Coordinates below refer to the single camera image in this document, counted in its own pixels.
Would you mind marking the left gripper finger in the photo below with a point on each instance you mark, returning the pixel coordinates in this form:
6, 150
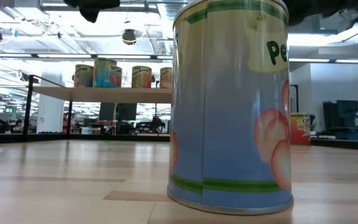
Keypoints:
89, 14

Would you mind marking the tomatoes can blue label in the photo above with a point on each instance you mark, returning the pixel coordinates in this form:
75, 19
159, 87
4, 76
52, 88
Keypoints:
104, 73
119, 77

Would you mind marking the green beans can orange label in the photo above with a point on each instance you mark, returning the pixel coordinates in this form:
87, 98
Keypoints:
141, 77

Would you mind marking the corn can red label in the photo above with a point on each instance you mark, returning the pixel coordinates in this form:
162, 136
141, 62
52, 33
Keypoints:
166, 77
300, 130

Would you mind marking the peaches can blue label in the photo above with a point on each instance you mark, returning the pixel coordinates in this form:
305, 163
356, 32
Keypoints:
228, 124

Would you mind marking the small black background robot arm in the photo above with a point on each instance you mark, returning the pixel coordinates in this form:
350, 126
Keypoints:
312, 118

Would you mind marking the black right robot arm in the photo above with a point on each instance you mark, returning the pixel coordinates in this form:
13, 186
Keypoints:
322, 9

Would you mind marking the black ceiling dome fixture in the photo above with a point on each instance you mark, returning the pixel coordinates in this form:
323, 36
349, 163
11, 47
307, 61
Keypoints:
129, 36

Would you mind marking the ceiling strip light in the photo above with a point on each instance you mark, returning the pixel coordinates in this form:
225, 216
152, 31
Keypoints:
126, 57
353, 61
64, 56

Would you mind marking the black background monitor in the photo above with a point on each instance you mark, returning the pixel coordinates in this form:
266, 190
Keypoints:
107, 111
127, 111

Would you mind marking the dark office chair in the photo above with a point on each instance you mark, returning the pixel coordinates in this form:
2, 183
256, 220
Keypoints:
158, 124

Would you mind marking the small green plant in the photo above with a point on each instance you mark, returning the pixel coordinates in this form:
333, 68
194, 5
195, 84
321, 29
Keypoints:
313, 127

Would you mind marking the dark blue background workstation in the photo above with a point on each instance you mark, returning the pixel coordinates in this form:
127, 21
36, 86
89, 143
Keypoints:
346, 118

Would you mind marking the wooden shelf with black frame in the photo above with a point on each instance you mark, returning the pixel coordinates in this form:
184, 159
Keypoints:
104, 95

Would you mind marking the black table frame rail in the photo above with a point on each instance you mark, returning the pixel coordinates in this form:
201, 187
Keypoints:
73, 137

